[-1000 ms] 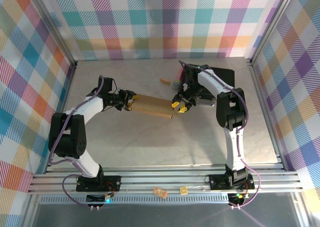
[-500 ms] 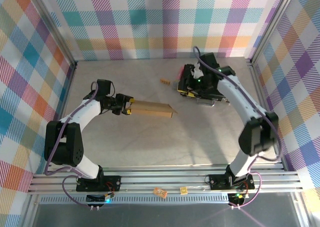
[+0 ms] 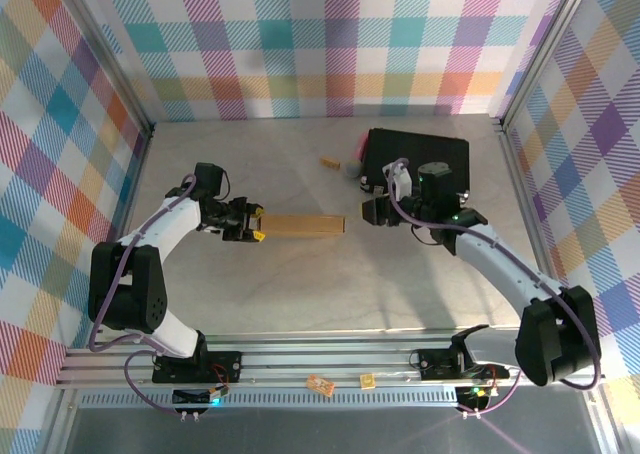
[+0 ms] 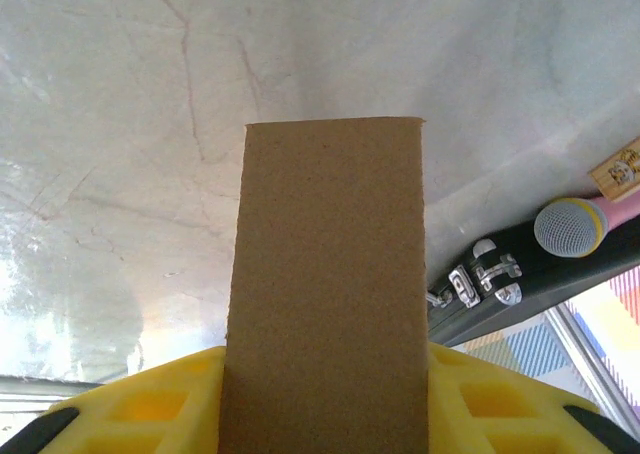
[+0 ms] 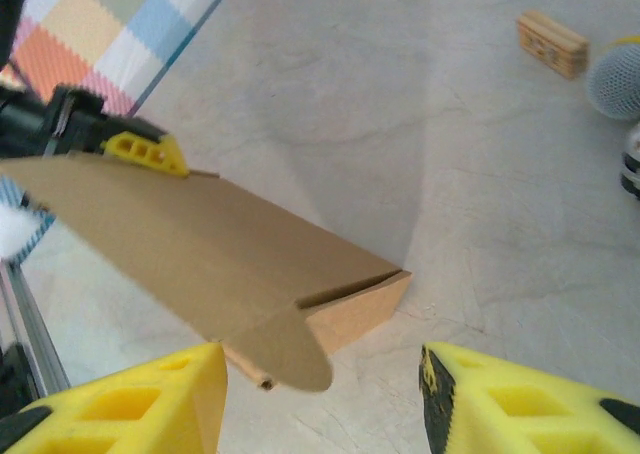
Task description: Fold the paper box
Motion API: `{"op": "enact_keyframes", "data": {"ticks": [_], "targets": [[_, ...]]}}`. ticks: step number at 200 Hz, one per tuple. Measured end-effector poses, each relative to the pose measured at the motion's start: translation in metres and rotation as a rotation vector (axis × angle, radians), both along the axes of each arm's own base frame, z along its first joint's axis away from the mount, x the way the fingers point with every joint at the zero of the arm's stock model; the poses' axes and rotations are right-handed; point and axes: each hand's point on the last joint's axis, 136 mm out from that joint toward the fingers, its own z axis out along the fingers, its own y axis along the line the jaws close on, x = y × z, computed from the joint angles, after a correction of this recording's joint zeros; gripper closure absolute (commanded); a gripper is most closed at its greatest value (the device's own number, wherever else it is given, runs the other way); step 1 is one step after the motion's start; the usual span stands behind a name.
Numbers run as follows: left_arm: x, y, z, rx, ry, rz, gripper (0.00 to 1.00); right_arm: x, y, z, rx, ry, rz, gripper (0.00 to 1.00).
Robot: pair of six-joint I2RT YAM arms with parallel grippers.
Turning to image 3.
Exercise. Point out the brown cardboard box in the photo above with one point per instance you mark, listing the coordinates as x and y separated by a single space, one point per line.
305 225

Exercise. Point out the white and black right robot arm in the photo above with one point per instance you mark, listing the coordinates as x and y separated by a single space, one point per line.
500 261

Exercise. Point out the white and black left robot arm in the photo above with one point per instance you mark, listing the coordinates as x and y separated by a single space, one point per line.
165 219

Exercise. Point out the pink toy microphone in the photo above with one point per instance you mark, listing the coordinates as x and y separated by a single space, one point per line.
351 170

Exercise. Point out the black briefcase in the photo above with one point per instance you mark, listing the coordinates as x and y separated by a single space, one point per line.
440 146

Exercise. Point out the orange sticker label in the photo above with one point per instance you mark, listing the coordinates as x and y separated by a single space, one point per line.
320 385

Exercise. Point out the yellow sticker label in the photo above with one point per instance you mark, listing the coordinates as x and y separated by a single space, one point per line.
367 380

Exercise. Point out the left controller board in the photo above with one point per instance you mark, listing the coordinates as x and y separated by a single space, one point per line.
200 396

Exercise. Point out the controller board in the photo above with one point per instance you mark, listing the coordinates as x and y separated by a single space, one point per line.
477 396
200 396

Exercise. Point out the slotted metal strip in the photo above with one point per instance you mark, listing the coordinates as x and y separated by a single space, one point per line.
325 399

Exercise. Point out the right controller board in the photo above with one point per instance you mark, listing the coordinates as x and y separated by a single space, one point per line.
477 396

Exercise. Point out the aluminium side rail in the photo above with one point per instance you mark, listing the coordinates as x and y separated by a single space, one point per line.
138 174
534 224

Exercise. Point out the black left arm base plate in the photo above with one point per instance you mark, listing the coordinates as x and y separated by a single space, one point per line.
225 366

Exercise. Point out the aluminium mounting rail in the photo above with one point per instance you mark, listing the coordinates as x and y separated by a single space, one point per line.
325 361

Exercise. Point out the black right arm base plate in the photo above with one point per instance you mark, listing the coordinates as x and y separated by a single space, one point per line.
432 364

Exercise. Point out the aluminium corner post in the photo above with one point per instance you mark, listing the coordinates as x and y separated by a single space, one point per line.
545 49
106 49

